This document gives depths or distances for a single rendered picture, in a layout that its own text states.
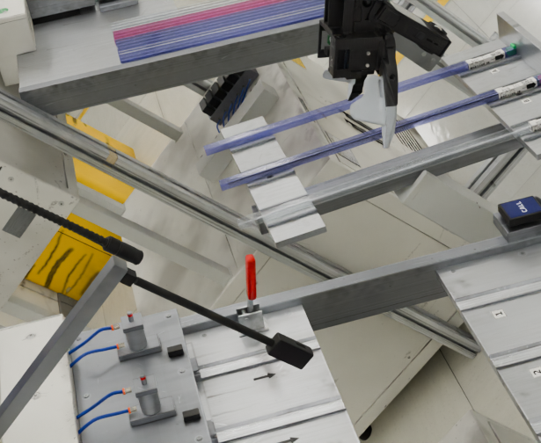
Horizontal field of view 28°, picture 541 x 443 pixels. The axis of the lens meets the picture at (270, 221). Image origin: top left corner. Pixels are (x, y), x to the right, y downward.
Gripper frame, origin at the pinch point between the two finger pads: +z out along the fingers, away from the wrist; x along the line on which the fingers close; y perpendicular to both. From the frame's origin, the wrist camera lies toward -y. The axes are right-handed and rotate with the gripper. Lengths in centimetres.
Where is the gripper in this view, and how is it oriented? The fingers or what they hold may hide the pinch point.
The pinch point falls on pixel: (372, 124)
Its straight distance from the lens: 148.2
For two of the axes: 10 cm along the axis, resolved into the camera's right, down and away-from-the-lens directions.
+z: -0.4, 8.6, 5.1
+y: -9.7, 1.0, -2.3
